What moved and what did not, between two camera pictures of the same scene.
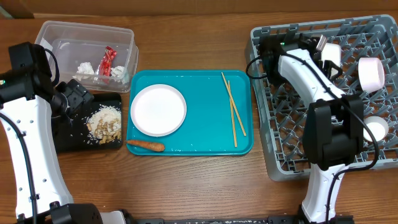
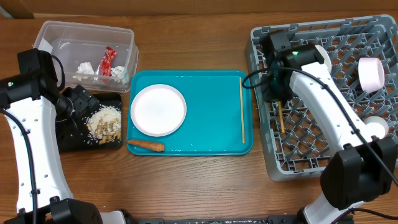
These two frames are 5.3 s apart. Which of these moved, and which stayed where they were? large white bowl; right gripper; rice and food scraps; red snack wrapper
Moved: right gripper
Stayed: large white bowl; red snack wrapper; rice and food scraps
